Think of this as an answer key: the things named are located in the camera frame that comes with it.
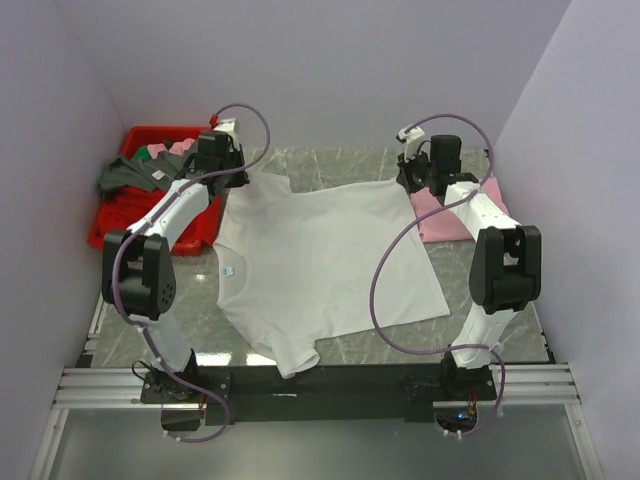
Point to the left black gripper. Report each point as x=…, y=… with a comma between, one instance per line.
x=240, y=180

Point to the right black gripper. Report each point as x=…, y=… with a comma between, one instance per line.
x=405, y=168

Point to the white t-shirt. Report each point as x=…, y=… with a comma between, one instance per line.
x=296, y=268

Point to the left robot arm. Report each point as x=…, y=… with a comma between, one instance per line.
x=137, y=271

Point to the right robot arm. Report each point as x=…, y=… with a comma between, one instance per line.
x=505, y=272

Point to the pink garment in bin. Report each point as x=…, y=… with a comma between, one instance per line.
x=177, y=148

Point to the grey t-shirt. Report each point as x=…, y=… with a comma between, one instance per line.
x=147, y=175

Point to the green garment in bin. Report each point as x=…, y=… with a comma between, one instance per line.
x=143, y=154

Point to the red plastic bin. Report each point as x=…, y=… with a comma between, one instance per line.
x=145, y=135

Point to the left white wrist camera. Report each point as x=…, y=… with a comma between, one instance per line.
x=228, y=126

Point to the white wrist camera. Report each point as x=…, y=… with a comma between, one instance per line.
x=411, y=140
x=228, y=126

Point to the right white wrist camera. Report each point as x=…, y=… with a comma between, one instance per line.
x=411, y=140

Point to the aluminium frame rail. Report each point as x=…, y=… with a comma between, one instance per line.
x=98, y=428

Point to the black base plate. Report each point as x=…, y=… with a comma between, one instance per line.
x=342, y=392

